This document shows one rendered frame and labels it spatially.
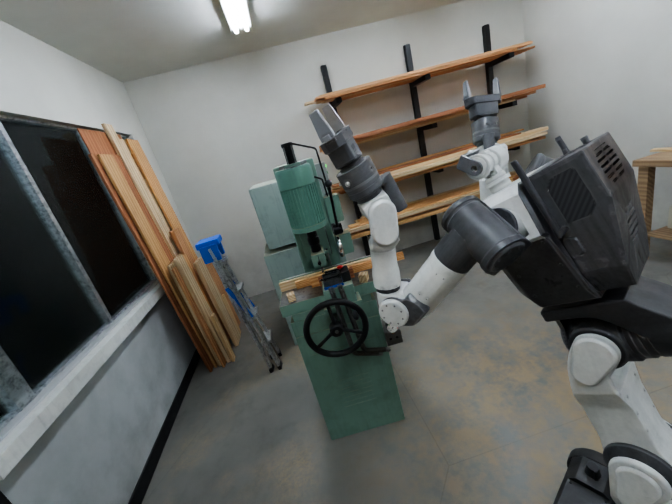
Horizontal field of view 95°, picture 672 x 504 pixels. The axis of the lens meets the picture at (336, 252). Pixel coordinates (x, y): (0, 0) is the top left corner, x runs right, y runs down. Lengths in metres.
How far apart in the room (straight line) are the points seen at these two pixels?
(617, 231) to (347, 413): 1.55
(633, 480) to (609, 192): 0.71
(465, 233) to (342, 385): 1.30
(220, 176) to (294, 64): 1.50
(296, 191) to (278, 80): 2.64
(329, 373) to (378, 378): 0.27
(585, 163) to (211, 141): 3.63
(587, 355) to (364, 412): 1.28
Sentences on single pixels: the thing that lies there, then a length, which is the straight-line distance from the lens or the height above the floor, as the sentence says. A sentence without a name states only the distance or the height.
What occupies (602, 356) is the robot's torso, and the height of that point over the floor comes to 0.96.
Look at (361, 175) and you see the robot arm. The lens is 0.70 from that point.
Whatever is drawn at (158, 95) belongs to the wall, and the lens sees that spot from 4.13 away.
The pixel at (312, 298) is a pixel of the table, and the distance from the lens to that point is 1.51.
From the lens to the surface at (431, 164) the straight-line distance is 3.76.
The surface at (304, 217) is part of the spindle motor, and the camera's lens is 1.46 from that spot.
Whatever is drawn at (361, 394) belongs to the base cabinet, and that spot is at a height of 0.26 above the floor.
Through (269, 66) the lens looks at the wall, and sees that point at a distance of 4.01.
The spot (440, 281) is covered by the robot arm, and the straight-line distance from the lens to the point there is 0.74.
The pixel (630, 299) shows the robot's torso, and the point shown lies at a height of 1.10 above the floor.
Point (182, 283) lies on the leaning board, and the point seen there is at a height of 0.84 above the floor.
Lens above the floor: 1.55
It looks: 18 degrees down
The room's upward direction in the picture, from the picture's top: 15 degrees counter-clockwise
